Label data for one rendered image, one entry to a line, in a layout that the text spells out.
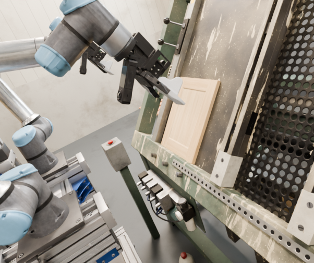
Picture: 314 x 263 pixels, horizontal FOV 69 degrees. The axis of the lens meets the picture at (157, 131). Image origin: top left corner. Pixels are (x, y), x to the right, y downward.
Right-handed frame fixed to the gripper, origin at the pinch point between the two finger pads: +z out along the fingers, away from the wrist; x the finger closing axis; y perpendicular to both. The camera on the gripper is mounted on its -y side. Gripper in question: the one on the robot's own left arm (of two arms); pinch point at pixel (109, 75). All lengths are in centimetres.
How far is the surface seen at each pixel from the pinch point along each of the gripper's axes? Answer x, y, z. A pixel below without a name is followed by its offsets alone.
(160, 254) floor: -3, -80, 111
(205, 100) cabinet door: -38, 16, 34
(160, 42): -1.0, 33.1, 11.1
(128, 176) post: 12, -45, 56
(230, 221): -76, -21, 47
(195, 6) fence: -6, 60, 13
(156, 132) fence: -7.0, -8.8, 41.0
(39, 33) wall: 325, 15, -56
